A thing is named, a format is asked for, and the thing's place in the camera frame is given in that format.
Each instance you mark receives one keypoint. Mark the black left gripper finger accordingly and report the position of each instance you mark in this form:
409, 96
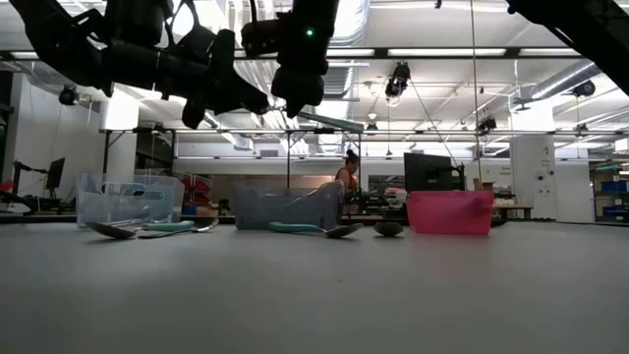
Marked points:
245, 98

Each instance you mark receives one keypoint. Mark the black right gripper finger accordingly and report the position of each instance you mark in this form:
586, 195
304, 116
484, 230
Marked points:
300, 88

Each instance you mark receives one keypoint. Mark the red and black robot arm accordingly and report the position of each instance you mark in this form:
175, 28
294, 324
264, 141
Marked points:
6, 186

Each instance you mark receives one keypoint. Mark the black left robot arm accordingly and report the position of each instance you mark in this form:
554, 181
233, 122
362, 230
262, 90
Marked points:
59, 44

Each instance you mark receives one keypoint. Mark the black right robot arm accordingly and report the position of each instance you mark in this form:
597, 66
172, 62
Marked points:
589, 29

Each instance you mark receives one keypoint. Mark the person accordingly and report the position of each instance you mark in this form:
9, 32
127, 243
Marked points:
348, 178

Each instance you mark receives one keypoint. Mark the dark grey plastic bin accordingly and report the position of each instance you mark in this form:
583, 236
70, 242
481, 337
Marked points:
260, 211

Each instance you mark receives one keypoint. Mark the black beam with light strips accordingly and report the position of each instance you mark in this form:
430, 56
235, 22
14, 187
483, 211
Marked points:
442, 52

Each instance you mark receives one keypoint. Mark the clear plastic bin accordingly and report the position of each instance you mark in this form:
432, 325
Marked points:
113, 211

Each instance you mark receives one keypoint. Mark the large black monitor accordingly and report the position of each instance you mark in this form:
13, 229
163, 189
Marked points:
425, 172

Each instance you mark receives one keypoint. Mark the small black monitor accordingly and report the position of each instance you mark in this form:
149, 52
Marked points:
55, 172

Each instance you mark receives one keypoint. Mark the red plastic bin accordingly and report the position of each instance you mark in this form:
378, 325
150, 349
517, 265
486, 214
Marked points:
442, 214

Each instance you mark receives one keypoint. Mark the grey table mat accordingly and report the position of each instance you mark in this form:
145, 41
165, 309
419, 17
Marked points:
245, 305

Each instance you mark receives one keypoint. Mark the cardboard box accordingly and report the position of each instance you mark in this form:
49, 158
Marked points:
484, 186

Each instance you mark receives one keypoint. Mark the shelf with blue bins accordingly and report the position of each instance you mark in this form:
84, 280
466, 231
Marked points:
611, 187

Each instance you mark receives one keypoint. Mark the silver ventilation duct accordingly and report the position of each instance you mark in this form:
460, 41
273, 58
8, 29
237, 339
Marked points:
344, 81

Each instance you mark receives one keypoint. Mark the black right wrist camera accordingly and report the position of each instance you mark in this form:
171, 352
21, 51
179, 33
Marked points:
260, 38

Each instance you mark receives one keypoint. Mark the black hanging camera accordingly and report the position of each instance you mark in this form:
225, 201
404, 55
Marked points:
398, 81
69, 96
585, 88
486, 124

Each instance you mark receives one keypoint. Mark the black metal workbench frame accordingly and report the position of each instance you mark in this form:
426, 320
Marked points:
106, 147

